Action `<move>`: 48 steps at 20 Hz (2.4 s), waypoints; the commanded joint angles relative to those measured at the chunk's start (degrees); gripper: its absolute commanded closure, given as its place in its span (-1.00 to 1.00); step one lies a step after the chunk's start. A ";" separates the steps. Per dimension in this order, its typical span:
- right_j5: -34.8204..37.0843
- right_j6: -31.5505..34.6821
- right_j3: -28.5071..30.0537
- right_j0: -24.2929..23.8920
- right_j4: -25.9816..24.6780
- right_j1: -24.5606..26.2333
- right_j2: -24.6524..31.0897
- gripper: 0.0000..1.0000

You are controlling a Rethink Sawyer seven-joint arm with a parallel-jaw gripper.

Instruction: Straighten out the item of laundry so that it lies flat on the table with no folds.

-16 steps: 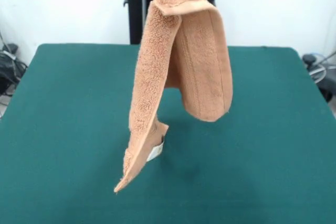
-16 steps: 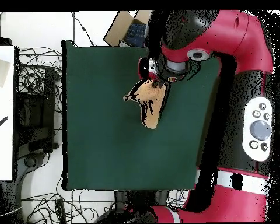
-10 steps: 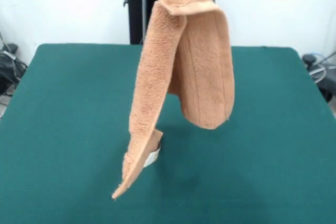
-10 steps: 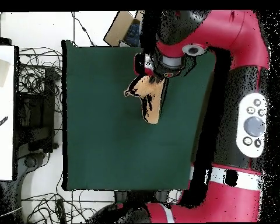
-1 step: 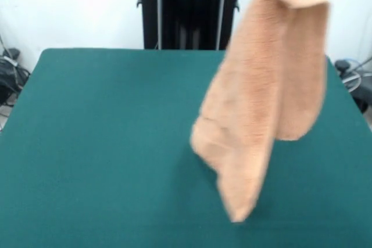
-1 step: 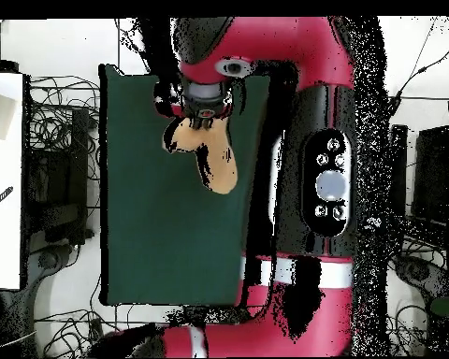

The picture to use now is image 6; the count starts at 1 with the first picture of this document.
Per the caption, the tan terry towel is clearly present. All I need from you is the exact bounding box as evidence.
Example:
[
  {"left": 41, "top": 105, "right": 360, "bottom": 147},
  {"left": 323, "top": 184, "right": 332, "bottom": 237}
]
[{"left": 161, "top": 116, "right": 239, "bottom": 195}]

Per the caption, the black flat panel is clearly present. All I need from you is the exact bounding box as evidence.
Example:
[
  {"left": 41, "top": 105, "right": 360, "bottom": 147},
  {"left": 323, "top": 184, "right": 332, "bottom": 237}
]
[{"left": 411, "top": 124, "right": 449, "bottom": 225}]

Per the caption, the dark green table cloth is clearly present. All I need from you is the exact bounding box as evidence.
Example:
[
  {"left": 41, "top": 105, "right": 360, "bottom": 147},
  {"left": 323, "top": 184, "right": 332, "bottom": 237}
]
[{"left": 98, "top": 64, "right": 272, "bottom": 307}]

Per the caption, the black equipment cart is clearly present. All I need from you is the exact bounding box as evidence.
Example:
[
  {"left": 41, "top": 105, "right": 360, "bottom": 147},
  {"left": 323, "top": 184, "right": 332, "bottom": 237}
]
[{"left": 22, "top": 106, "right": 96, "bottom": 246}]

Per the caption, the black power adapter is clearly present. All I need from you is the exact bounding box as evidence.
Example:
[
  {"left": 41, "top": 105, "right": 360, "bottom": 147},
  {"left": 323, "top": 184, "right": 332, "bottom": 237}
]
[{"left": 389, "top": 90, "right": 404, "bottom": 119}]

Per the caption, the white desk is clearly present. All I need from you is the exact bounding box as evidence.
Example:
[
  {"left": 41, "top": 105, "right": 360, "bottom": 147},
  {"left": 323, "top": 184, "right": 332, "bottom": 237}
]
[{"left": 0, "top": 71, "right": 24, "bottom": 291}]

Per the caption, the black power strip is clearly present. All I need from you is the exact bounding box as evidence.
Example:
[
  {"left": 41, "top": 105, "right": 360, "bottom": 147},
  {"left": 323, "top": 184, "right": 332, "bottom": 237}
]
[{"left": 88, "top": 317, "right": 107, "bottom": 349}]

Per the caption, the black cable with inline connector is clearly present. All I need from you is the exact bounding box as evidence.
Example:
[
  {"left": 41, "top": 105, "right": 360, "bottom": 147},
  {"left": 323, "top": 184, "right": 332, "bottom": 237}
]
[{"left": 113, "top": 18, "right": 148, "bottom": 61}]

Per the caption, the black floor cable tangle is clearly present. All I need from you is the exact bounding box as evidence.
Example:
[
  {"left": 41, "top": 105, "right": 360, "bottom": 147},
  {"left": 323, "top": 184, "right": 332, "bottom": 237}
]
[
  {"left": 33, "top": 306, "right": 166, "bottom": 358},
  {"left": 388, "top": 220, "right": 435, "bottom": 356},
  {"left": 27, "top": 74, "right": 101, "bottom": 180}
]

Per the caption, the black rectangular post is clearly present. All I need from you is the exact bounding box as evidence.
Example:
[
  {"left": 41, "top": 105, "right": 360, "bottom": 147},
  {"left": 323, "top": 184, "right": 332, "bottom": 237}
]
[{"left": 390, "top": 124, "right": 409, "bottom": 218}]

